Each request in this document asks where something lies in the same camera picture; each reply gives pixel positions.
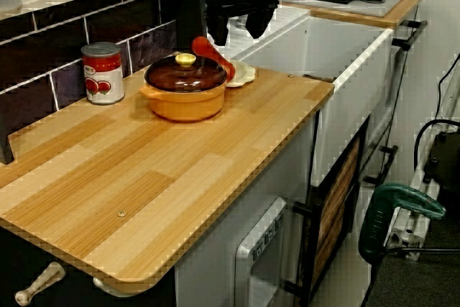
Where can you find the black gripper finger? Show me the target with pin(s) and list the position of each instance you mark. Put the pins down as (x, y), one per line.
(217, 30)
(258, 23)

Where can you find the red toy sausage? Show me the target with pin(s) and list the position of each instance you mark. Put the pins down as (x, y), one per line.
(205, 48)

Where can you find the brown lid yellow knob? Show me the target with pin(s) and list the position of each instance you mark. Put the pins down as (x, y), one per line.
(185, 77)

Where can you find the orange toy pot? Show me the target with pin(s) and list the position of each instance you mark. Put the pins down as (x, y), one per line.
(187, 105)

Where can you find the cream flower-shaped plate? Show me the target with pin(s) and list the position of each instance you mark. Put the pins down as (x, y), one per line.
(244, 75)

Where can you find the white toy sink unit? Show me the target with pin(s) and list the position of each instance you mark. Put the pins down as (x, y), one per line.
(323, 51)

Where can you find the red white tomato can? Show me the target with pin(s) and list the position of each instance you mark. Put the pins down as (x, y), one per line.
(104, 77)

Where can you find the grey stove plate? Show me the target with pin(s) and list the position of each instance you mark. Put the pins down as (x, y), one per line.
(391, 5)

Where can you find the white kitchen cabinet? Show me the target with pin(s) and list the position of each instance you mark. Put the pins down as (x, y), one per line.
(215, 249)

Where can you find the dark green equipment box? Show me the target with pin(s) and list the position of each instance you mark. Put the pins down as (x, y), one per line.
(442, 156)

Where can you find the green power drill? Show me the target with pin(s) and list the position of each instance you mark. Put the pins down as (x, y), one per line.
(381, 220)

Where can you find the white dishwasher door panel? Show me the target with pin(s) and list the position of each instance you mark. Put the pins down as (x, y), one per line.
(258, 260)

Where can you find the wooden crate black frame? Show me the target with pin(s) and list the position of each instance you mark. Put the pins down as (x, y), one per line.
(334, 192)

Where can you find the aluminium frame rail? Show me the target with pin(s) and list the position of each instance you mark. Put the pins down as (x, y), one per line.
(406, 233)

